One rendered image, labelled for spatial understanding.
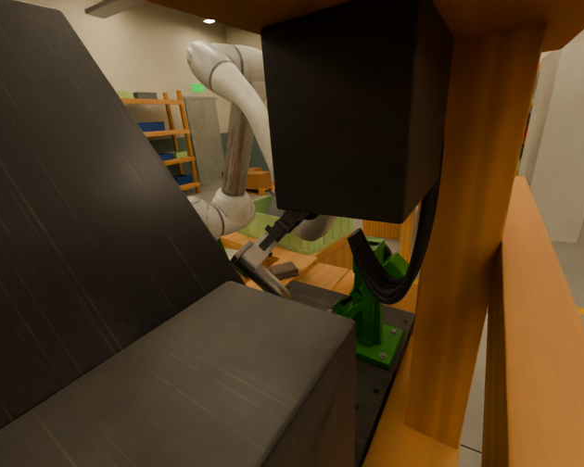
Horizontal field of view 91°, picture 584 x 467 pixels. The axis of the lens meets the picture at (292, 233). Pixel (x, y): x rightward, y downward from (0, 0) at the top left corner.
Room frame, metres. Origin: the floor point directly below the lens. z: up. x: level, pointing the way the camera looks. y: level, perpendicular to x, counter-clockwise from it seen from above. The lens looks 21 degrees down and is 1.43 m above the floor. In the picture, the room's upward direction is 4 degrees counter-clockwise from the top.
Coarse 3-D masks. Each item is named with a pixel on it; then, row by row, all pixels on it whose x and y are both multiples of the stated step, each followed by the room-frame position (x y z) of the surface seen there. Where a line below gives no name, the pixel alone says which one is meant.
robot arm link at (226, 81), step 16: (224, 64) 0.95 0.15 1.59; (224, 80) 0.92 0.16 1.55; (240, 80) 0.91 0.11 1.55; (224, 96) 0.94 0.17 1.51; (240, 96) 0.89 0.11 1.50; (256, 96) 0.89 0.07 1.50; (256, 112) 0.86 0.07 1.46; (256, 128) 0.86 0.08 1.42; (272, 160) 0.84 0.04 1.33; (304, 224) 0.73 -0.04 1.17; (320, 224) 0.72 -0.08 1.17
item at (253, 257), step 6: (264, 234) 0.46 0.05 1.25; (258, 240) 0.45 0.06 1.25; (252, 246) 0.43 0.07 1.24; (258, 246) 0.44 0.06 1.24; (270, 246) 0.45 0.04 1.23; (246, 252) 0.42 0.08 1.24; (252, 252) 0.43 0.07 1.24; (258, 252) 0.43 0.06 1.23; (264, 252) 0.43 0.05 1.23; (270, 252) 0.44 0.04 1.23; (240, 258) 0.42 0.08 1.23; (246, 258) 0.41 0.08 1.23; (252, 258) 0.42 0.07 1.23; (258, 258) 0.42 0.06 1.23; (264, 258) 0.43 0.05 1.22; (252, 264) 0.41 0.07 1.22; (258, 264) 0.41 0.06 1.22
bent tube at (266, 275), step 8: (240, 248) 0.42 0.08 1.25; (240, 256) 0.42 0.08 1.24; (240, 264) 0.42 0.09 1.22; (248, 272) 0.41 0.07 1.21; (256, 272) 0.41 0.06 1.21; (264, 272) 0.41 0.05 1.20; (256, 280) 0.41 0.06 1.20; (264, 280) 0.41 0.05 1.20; (272, 280) 0.41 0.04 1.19; (264, 288) 0.40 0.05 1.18; (272, 288) 0.40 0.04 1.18; (280, 288) 0.40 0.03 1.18; (280, 296) 0.40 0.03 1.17; (288, 296) 0.41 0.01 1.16
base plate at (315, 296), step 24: (288, 288) 0.85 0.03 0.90; (312, 288) 0.84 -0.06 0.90; (384, 312) 0.68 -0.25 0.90; (408, 312) 0.67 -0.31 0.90; (408, 336) 0.59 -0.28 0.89; (360, 360) 0.51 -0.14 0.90; (360, 384) 0.45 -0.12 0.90; (384, 384) 0.45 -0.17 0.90; (360, 408) 0.40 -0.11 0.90; (360, 432) 0.35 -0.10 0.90; (360, 456) 0.31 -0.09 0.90
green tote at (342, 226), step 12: (264, 204) 1.92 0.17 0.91; (264, 216) 1.53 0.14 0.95; (252, 228) 1.62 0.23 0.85; (264, 228) 1.54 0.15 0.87; (336, 228) 1.49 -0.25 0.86; (348, 228) 1.57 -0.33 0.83; (288, 240) 1.40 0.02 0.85; (300, 240) 1.34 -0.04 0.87; (324, 240) 1.41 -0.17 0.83; (336, 240) 1.49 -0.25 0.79; (300, 252) 1.35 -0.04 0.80; (312, 252) 1.33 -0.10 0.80
